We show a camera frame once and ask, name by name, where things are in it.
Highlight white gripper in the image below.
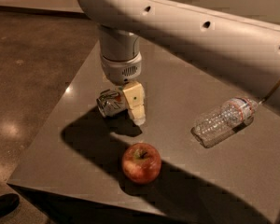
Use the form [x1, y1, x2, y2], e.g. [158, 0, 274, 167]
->
[101, 53, 146, 126]

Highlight white green 7up can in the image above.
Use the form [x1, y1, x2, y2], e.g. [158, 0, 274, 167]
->
[96, 90, 127, 118]

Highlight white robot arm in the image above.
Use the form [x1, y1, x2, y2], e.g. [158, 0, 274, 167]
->
[77, 0, 280, 116]

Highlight red apple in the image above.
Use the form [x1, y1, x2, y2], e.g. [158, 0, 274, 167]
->
[121, 143, 161, 185]

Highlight clear plastic water bottle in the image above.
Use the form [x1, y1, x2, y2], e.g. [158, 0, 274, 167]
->
[191, 97, 259, 148]

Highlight black shoe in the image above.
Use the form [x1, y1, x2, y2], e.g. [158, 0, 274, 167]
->
[0, 193, 20, 217]

